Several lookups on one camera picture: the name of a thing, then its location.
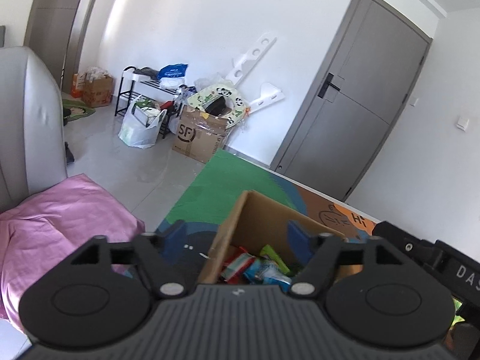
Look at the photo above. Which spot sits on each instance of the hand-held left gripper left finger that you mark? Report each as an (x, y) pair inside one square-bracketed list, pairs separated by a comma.
[(176, 238)]

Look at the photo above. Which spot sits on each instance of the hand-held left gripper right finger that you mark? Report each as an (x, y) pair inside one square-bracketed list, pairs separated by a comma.
[(296, 238)]

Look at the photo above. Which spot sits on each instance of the green snack packet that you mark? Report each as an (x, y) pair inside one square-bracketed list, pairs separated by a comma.
[(273, 255)]

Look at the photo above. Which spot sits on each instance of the blue and silver snack packet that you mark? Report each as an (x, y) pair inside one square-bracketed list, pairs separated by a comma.
[(264, 270)]

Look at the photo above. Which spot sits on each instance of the red snack packet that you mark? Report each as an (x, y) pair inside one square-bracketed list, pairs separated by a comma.
[(236, 266)]

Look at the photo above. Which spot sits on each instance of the colourful printed table mat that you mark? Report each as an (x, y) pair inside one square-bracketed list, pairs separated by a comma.
[(225, 195)]

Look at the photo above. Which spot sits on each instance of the large printed cardboard box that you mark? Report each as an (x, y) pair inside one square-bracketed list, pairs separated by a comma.
[(198, 138)]

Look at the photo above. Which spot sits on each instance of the white plastic bag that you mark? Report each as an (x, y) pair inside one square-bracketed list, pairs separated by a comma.
[(137, 131)]

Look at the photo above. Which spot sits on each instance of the pink blanket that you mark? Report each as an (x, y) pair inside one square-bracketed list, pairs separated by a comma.
[(63, 217)]

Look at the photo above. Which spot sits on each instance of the grey door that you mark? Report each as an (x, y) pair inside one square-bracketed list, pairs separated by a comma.
[(356, 101)]

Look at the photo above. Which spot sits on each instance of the black metal rack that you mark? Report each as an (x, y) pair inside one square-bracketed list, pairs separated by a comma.
[(122, 93)]

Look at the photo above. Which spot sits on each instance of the green floor rug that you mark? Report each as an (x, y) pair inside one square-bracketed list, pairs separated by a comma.
[(80, 110)]

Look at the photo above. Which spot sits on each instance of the small brown cardboard box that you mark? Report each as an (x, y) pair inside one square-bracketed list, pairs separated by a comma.
[(97, 92)]

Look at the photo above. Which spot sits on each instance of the blue plastic bag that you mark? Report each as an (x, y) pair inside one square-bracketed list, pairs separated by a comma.
[(172, 71)]

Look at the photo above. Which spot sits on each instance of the orange carton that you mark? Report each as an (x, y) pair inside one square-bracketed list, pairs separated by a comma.
[(77, 86)]

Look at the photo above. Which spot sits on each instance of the white board with holes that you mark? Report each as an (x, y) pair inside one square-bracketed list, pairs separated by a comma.
[(251, 56)]

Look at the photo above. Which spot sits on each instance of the grey sofa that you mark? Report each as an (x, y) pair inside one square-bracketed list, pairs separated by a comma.
[(26, 120)]

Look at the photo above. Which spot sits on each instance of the white light switch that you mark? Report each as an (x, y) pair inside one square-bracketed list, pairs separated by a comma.
[(462, 123)]

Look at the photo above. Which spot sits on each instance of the white bracket board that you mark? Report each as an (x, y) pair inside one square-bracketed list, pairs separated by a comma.
[(268, 95)]

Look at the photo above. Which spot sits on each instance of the brown door frame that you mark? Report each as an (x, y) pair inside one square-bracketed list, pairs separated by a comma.
[(56, 18)]

